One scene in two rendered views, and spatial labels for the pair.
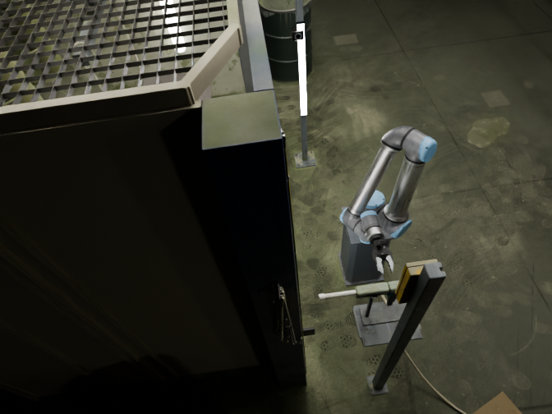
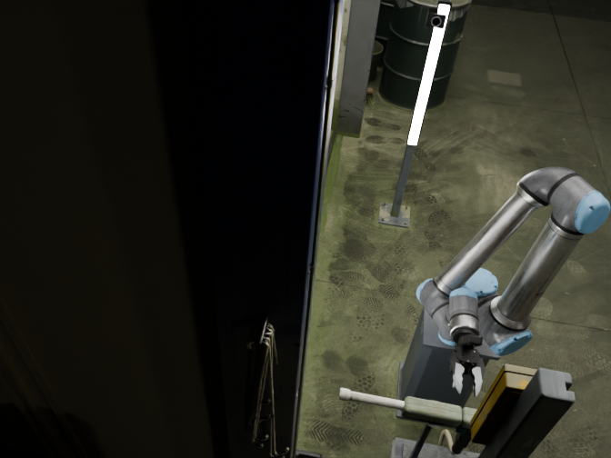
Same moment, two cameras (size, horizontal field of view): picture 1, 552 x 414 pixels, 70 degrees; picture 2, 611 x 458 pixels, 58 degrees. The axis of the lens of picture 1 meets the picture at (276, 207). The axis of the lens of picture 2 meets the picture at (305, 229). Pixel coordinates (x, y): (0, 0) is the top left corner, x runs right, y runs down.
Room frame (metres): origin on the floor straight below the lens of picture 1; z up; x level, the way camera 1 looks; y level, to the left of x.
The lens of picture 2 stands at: (0.00, -0.10, 2.52)
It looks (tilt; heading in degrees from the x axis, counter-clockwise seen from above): 45 degrees down; 7
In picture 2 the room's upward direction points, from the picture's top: 5 degrees clockwise
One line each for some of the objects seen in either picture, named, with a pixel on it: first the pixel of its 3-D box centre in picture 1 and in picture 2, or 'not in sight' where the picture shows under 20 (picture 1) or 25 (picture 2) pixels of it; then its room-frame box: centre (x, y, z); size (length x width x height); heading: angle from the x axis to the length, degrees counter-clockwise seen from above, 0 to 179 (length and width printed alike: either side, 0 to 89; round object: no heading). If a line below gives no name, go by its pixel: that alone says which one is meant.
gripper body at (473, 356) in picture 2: (379, 249); (464, 353); (1.01, -0.50, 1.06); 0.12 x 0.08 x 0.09; 0
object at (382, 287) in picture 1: (368, 296); (422, 423); (0.76, -0.38, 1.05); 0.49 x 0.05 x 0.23; 90
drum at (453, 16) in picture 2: (287, 36); (422, 45); (4.26, -0.41, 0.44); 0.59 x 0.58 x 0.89; 15
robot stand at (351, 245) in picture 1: (363, 246); (443, 361); (1.46, -0.61, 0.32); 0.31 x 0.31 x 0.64; 0
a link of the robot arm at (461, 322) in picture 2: (374, 235); (463, 330); (1.09, -0.50, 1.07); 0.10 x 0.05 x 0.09; 90
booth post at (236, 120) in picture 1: (278, 310); (266, 389); (0.72, 0.05, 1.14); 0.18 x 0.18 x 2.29; 0
